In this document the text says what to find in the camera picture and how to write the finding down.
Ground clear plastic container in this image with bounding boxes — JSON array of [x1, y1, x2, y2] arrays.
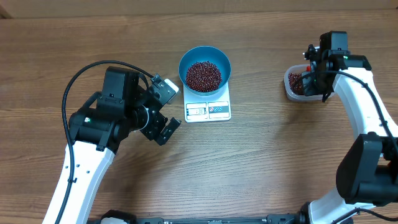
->
[[284, 64, 323, 102]]

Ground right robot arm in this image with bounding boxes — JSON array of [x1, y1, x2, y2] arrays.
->
[[298, 31, 397, 223]]

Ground white kitchen scale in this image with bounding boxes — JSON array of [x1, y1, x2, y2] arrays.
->
[[183, 83, 232, 123]]

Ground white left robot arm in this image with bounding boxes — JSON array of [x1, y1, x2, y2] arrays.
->
[[43, 67, 181, 223]]

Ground blue bowl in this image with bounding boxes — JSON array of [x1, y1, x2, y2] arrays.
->
[[178, 45, 232, 95]]

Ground red beans in bowl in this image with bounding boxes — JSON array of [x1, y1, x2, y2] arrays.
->
[[185, 61, 223, 93]]

